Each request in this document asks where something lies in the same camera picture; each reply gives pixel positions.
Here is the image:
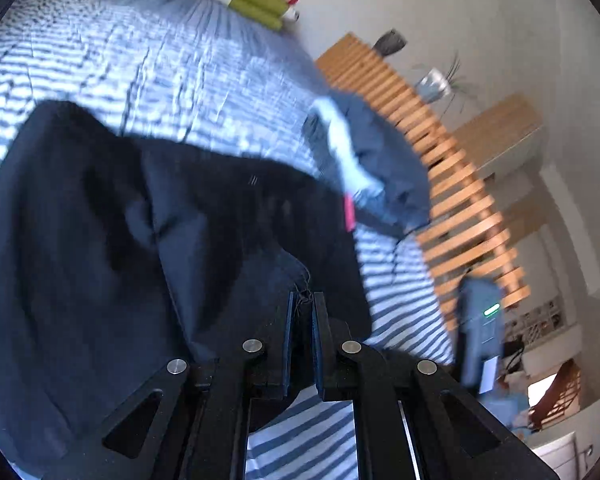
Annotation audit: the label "black drawstring cord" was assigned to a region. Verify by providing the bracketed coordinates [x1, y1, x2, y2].
[392, 220, 431, 281]

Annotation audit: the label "black pants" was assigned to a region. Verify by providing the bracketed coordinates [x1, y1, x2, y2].
[0, 100, 376, 466]

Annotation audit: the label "wooden door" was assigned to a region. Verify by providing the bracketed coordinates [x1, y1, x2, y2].
[452, 94, 543, 176]

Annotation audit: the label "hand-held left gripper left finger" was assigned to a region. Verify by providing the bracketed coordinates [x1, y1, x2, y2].
[45, 291, 296, 480]

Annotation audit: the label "brown wooden stairs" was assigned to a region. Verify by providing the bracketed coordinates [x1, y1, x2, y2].
[527, 360, 583, 431]

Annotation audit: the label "folded grey garment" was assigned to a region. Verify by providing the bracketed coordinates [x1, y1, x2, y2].
[302, 112, 406, 238]

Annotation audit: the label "blue white striped bed quilt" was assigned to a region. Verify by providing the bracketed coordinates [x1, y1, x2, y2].
[0, 0, 456, 480]

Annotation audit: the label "dark ceramic vase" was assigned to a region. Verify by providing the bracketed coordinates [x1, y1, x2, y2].
[374, 29, 407, 57]

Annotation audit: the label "folded light blue garment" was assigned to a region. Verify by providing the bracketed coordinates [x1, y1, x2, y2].
[310, 99, 386, 201]

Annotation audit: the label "folded dark blue garment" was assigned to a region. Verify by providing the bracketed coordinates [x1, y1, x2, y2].
[330, 89, 433, 228]

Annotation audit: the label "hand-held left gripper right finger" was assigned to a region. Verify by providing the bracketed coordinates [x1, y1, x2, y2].
[311, 290, 562, 480]

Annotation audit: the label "wooden slat bed rail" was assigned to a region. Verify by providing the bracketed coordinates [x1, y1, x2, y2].
[314, 31, 531, 333]

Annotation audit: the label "potted green plant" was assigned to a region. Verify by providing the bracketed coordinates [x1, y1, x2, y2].
[411, 50, 473, 113]

